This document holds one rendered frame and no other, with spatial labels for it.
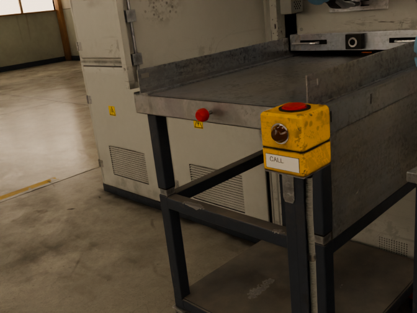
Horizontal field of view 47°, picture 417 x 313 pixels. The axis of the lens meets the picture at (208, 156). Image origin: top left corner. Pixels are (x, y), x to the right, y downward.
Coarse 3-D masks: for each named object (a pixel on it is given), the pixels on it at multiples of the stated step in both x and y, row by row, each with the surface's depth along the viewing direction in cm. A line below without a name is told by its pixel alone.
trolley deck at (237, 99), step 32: (288, 64) 161; (320, 64) 153; (160, 96) 129; (192, 96) 123; (224, 96) 119; (256, 96) 114; (288, 96) 111; (352, 96) 102; (384, 96) 113; (256, 128) 108
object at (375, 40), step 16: (336, 32) 166; (352, 32) 161; (368, 32) 157; (384, 32) 153; (400, 32) 150; (416, 32) 146; (304, 48) 176; (320, 48) 171; (336, 48) 167; (368, 48) 158; (384, 48) 155
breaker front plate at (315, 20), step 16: (352, 0) 158; (384, 0) 151; (400, 0) 148; (304, 16) 173; (320, 16) 169; (336, 16) 164; (352, 16) 160; (368, 16) 157; (384, 16) 153; (400, 16) 149; (416, 16) 146; (304, 32) 175; (320, 32) 170
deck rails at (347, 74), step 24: (240, 48) 161; (264, 48) 170; (408, 48) 126; (144, 72) 134; (168, 72) 141; (192, 72) 147; (216, 72) 155; (336, 72) 102; (360, 72) 109; (384, 72) 118; (312, 96) 97; (336, 96) 103
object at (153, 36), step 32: (128, 0) 144; (160, 0) 153; (192, 0) 160; (224, 0) 168; (256, 0) 177; (128, 32) 148; (160, 32) 155; (192, 32) 162; (224, 32) 170; (256, 32) 179; (128, 64) 147; (160, 64) 157
